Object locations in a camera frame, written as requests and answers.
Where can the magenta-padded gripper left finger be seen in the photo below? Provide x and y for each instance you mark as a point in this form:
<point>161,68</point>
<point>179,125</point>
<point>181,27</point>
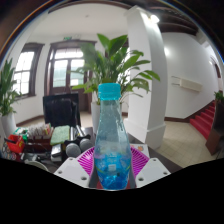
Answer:
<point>71,170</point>

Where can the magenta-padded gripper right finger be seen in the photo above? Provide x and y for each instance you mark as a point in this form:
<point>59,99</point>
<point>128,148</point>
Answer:
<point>152,170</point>

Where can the clear blue-capped drink bottle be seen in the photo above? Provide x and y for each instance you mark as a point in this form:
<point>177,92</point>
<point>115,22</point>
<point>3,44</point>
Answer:
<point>111,146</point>

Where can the grey-headed black microphone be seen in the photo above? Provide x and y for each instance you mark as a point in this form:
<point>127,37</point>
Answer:
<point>86,144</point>
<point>73,150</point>

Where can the flat black device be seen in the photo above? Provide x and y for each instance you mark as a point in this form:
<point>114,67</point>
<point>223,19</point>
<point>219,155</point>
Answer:
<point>56,150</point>

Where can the white printed paper sheet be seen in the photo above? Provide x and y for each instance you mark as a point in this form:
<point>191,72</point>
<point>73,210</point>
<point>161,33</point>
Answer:
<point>140,146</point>

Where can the green cloth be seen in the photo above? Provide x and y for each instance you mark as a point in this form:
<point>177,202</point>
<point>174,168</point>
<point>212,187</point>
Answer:
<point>60,135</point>

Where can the brown box with white jars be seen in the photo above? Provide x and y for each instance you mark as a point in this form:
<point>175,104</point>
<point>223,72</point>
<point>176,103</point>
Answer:
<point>39,136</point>

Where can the black office chair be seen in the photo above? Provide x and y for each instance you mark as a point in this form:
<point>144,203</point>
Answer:
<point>61,110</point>

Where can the red plastic box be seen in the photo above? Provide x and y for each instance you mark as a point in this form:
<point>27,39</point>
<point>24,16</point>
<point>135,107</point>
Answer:
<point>16,144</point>

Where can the green and white box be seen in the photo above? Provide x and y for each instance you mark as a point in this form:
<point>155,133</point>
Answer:
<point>20,131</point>

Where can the colourful round stickers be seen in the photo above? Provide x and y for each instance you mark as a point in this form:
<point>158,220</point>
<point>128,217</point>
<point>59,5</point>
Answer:
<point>6,154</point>

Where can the red carpeted staircase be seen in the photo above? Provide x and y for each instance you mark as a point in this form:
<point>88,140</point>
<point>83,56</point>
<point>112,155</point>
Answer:
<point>203,121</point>

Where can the dark wooden glazed door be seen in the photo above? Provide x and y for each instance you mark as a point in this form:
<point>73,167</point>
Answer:
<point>61,73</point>

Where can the green plant in white pot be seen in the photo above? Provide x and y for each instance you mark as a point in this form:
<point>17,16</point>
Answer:
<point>113,63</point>
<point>7,90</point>

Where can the dark-framed window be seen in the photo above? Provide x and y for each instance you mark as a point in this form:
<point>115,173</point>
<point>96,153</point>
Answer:
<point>25,70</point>

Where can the green exit sign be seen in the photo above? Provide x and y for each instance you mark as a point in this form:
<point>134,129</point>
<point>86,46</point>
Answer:
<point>67,38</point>

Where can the white wall-mounted unit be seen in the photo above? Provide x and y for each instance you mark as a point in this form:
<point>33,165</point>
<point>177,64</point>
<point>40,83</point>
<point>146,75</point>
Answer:
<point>186,84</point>

